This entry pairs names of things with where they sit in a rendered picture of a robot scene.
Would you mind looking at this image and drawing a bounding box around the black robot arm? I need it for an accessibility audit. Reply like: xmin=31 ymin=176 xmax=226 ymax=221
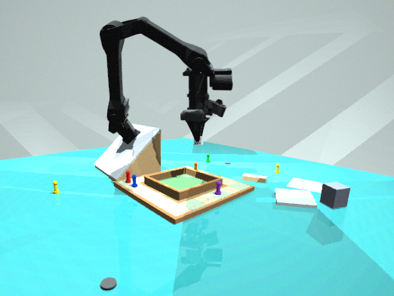
xmin=100 ymin=17 xmax=233 ymax=144

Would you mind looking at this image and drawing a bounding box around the blue pawn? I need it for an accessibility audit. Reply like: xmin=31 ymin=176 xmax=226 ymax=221
xmin=132 ymin=174 xmax=137 ymax=188

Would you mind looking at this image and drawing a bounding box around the red pawn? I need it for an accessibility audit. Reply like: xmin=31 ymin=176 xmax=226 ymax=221
xmin=125 ymin=171 xmax=131 ymax=183

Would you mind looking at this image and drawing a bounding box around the purple pawn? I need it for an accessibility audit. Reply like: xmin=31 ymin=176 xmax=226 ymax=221
xmin=215 ymin=181 xmax=222 ymax=195

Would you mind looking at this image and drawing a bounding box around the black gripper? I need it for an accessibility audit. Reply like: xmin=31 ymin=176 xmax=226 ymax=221
xmin=180 ymin=90 xmax=213 ymax=142

